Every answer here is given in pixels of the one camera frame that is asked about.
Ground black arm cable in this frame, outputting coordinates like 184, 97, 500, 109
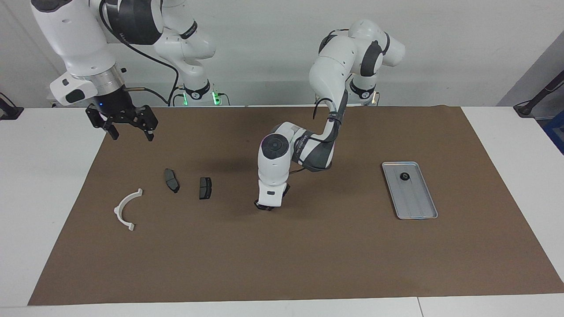
289, 99, 349, 174
99, 0, 180, 106

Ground long dark brake pad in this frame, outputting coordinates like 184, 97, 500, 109
164, 169, 180, 194

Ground white curved plastic bracket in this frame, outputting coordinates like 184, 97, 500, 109
114, 188, 144, 232

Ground black table clamp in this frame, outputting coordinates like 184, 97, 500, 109
0, 92, 24, 120

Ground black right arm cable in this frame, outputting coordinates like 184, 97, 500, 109
99, 0, 180, 106

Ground black stand with pole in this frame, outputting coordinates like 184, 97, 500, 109
513, 70, 564, 117

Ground brown table mat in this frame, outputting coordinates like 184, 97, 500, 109
27, 105, 564, 306

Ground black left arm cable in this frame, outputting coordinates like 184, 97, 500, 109
289, 99, 349, 174

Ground blue box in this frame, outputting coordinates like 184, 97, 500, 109
543, 121, 564, 155

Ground silver metal tray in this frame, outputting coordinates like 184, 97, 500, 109
382, 162, 438, 220

